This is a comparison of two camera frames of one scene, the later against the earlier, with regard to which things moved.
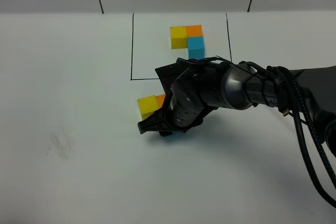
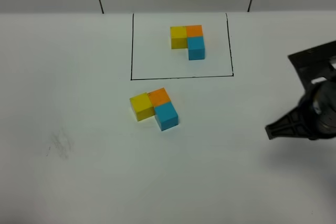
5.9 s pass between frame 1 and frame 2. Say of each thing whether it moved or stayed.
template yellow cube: stayed
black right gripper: moved
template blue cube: stayed
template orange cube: stayed
